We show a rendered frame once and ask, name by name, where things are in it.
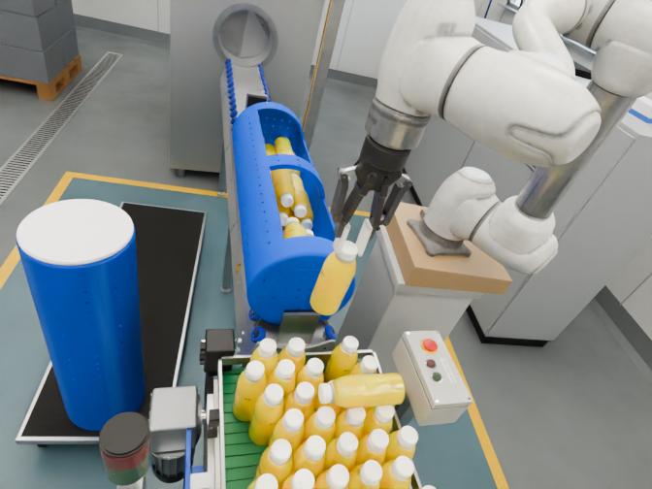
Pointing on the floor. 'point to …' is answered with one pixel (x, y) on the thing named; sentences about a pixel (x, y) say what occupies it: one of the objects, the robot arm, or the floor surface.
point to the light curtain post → (321, 68)
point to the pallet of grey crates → (39, 45)
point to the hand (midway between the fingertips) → (352, 238)
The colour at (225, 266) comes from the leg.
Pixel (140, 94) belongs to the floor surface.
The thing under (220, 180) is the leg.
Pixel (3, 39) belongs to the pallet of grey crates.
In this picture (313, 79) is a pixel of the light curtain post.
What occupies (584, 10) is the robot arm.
